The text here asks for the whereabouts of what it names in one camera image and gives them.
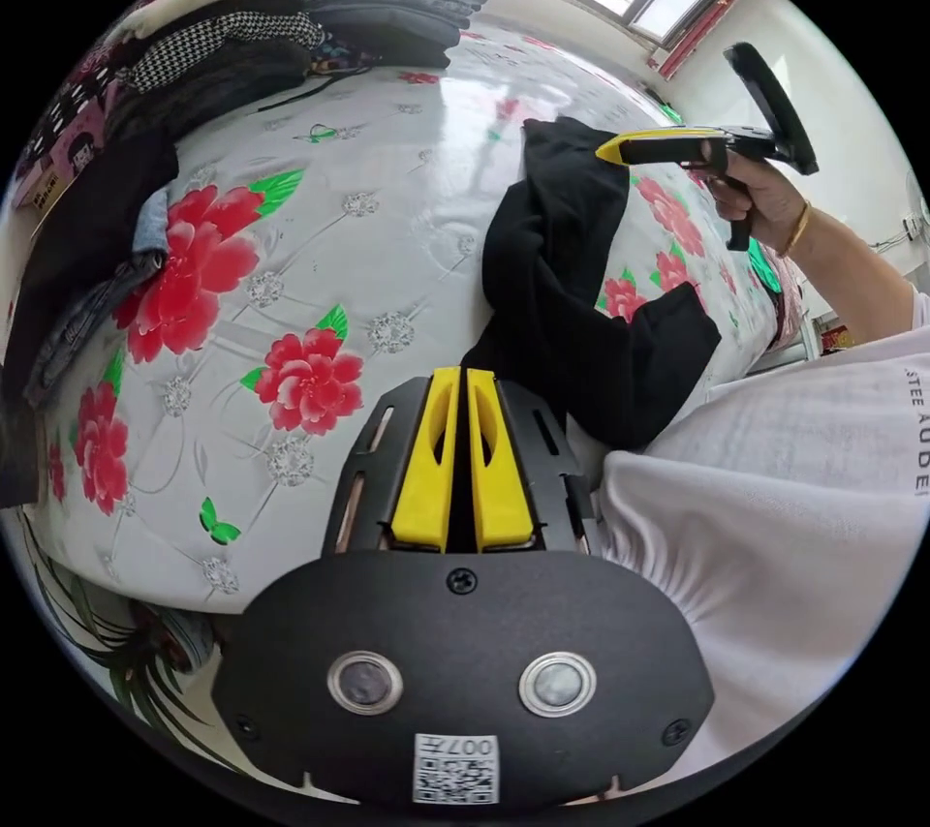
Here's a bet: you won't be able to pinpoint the pile of clothes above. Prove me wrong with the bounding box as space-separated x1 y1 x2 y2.
0 0 489 510

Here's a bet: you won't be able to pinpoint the person's right hand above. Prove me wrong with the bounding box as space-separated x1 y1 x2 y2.
714 156 809 256

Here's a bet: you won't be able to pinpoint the person's body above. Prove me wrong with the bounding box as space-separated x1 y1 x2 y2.
594 286 930 803

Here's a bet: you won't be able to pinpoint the pink carton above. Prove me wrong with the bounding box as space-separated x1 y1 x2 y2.
10 106 111 212

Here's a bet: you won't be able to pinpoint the white fan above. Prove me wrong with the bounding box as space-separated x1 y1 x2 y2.
898 169 930 241

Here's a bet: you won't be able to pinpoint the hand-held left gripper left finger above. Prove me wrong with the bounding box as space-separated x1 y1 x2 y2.
389 367 461 554

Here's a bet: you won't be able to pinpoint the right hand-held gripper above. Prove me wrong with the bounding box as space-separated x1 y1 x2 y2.
595 123 786 253

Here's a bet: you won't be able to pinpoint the person's right forearm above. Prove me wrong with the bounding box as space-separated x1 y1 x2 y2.
777 199 919 346

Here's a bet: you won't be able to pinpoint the bed with floral sheet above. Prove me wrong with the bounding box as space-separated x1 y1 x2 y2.
11 13 808 619

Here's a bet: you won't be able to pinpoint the black long pants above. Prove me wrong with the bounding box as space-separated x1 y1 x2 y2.
460 116 724 452

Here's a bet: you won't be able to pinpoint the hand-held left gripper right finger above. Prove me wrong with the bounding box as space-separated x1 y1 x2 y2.
466 367 537 551

